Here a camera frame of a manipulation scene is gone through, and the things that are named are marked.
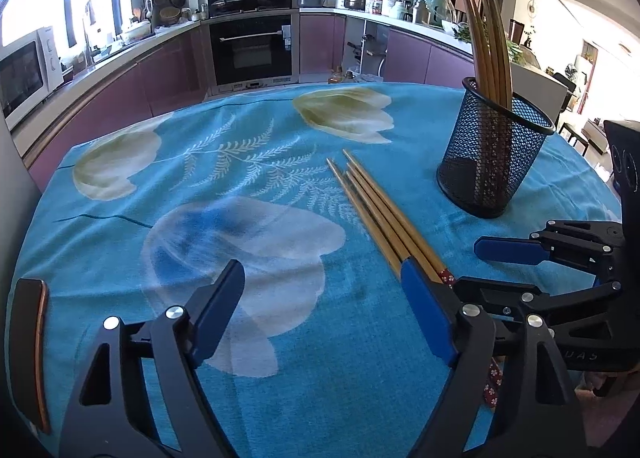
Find bamboo chopstick red patterned end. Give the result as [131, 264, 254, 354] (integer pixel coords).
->
[344, 169, 504, 408]

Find bamboo chopstick red floral end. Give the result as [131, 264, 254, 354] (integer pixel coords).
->
[345, 162, 454, 285]

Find purple kitchen cabinets right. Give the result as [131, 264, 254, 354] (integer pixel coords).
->
[298, 8, 474, 88]

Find purple kitchen cabinets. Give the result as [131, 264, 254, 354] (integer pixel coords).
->
[298, 8, 474, 88]
[12, 23, 208, 190]

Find teal kitchen appliance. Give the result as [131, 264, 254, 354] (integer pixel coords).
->
[413, 0, 454, 26]

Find purple kitchen cabinets left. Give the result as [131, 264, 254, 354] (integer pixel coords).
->
[12, 23, 208, 190]

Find kitchen faucet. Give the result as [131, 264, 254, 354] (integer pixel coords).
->
[81, 0, 101, 66]

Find black mesh utensil holder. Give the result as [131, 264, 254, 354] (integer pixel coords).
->
[436, 77, 554, 218]

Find blue floral tablecloth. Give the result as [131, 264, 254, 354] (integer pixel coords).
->
[15, 84, 620, 457]

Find green leafy vegetables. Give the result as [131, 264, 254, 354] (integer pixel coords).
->
[454, 22, 528, 67]

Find black built-in oven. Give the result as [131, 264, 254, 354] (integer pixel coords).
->
[208, 14, 294, 92]

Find white microwave oven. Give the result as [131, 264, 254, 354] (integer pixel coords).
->
[0, 26, 63, 131]

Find black camera box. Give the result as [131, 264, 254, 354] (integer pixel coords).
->
[604, 120, 640, 229]

